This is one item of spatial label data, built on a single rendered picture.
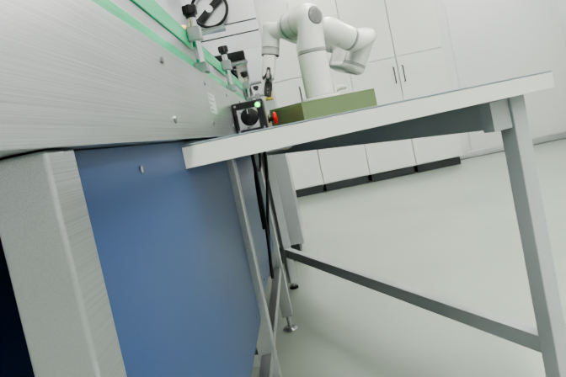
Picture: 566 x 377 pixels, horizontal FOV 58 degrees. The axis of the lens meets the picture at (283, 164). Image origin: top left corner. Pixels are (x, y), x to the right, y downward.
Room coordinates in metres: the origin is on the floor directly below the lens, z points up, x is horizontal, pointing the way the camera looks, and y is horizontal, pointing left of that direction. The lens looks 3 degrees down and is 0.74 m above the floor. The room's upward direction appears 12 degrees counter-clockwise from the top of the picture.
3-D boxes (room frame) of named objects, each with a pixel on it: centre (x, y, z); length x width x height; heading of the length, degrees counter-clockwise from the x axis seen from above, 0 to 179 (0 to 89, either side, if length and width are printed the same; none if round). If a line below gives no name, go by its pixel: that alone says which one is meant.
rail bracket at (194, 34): (0.98, 0.09, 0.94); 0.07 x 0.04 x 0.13; 88
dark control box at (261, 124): (1.33, 0.06, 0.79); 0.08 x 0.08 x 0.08; 88
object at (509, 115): (1.71, -0.18, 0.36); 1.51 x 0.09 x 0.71; 22
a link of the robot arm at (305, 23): (1.71, -0.17, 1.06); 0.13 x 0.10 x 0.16; 35
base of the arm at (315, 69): (1.71, -0.18, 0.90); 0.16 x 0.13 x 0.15; 108
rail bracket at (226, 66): (1.44, 0.07, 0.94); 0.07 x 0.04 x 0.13; 88
